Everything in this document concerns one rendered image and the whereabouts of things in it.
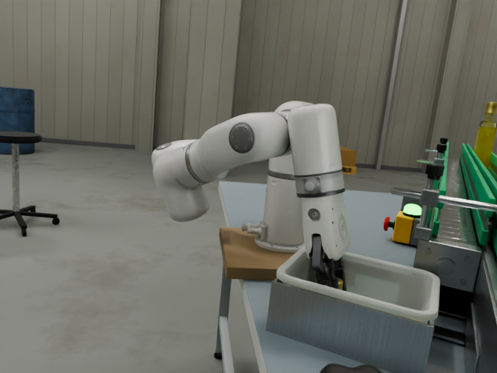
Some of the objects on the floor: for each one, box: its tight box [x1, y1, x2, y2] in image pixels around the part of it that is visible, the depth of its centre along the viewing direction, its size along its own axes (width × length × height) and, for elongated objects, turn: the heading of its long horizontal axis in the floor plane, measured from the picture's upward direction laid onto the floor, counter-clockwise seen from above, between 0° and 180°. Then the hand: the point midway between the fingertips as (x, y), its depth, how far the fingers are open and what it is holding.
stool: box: [0, 131, 60, 236], centre depth 314 cm, size 57×54×68 cm
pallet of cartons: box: [340, 146, 357, 175], centre depth 747 cm, size 115×83×40 cm
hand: (332, 285), depth 68 cm, fingers closed on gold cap, 3 cm apart
